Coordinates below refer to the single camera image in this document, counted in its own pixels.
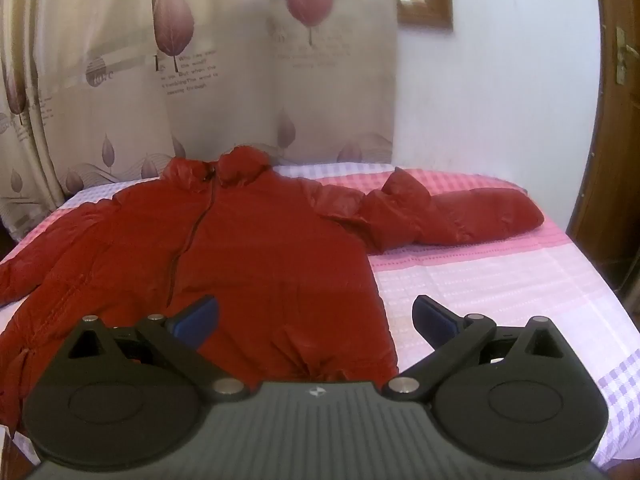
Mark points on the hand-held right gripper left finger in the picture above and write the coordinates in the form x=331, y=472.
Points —
x=201, y=319

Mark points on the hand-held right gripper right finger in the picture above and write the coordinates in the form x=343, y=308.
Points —
x=433, y=324

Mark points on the red puffer jacket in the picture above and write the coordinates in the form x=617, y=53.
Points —
x=275, y=260

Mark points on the pink checked bed sheet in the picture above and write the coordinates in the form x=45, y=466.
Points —
x=500, y=285

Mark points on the beige leaf print curtain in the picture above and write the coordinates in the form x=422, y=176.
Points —
x=100, y=110

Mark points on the brown wooden door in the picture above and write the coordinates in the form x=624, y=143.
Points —
x=612, y=170

